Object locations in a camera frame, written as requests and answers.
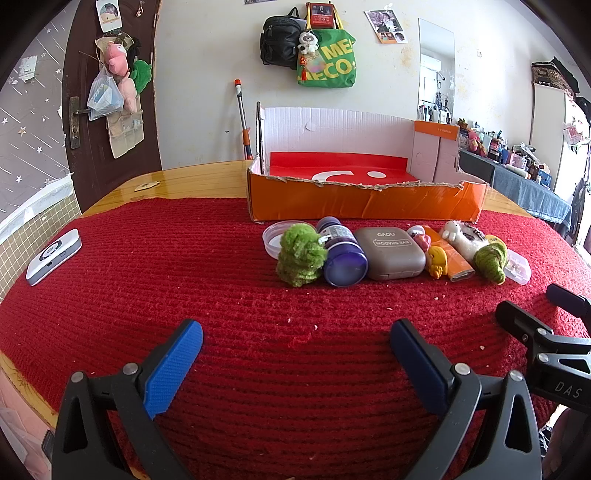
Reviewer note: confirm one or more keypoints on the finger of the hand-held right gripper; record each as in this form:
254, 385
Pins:
519, 321
570, 300

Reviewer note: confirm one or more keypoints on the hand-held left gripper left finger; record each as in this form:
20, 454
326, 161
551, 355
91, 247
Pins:
173, 364

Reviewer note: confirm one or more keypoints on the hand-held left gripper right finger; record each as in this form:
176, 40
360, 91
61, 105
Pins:
415, 369

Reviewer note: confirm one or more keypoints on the small clear plastic box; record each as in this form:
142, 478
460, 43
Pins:
519, 267

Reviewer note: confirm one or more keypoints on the olive green knitted toy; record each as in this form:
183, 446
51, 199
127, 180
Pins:
491, 263

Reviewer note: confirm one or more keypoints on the yellow round container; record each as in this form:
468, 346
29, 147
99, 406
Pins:
495, 239

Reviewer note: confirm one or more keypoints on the purple bottle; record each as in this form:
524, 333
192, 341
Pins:
344, 267

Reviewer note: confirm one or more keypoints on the fluffy green knitted toy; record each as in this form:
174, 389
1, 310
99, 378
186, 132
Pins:
300, 258

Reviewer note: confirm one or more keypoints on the clear round plastic container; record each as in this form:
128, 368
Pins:
272, 237

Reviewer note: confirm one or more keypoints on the orange cardboard box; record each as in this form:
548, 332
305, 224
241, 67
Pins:
369, 203

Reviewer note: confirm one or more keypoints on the orange tube box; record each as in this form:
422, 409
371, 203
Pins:
457, 265

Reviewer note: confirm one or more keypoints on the red knitted blanket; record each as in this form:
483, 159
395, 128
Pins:
184, 277

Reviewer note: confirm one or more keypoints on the white plush toy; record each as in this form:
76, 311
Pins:
464, 237

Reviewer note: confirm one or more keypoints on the small yellow duck toy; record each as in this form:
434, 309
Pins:
437, 261

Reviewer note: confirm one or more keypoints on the grey eye shadow case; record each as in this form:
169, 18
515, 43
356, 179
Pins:
392, 254

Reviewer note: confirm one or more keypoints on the side table with blue cloth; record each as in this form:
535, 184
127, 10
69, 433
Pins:
521, 189

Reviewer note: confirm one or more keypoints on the small pink figure toy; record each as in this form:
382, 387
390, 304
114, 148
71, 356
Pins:
421, 241

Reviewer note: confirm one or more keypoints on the white pocket router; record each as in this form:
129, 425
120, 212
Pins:
53, 256

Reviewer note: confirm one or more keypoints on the white wardrobe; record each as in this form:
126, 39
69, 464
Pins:
549, 138

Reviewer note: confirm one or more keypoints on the clutter of cosmetic bottles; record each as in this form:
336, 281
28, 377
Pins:
503, 150

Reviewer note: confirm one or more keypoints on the small wooden tag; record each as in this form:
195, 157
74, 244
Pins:
147, 186

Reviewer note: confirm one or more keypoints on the dark brown door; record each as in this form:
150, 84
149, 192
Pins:
87, 161

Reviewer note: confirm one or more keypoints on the red MINISO bag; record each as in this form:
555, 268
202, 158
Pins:
323, 164

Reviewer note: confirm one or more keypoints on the leopard print bag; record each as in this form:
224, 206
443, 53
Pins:
551, 74

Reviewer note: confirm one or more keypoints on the beige hanging organizer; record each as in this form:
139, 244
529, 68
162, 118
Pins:
124, 136

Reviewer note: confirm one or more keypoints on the clear plastic bag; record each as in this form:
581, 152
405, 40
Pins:
104, 99

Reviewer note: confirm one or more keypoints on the green plush toy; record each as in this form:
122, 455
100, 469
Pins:
141, 76

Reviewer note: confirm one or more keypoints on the green tote bag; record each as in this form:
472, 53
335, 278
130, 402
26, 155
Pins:
337, 69

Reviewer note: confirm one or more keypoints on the pink plush toy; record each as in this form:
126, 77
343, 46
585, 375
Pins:
115, 57

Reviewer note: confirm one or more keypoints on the black backpack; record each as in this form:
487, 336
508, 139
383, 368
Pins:
279, 41

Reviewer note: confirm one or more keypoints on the door photo card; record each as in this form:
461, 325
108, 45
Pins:
108, 14

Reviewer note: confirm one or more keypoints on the wall mirror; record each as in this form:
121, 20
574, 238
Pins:
436, 69

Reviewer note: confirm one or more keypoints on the wall photos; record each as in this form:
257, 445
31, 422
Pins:
385, 25

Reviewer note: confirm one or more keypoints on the red box on wall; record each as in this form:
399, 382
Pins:
321, 14

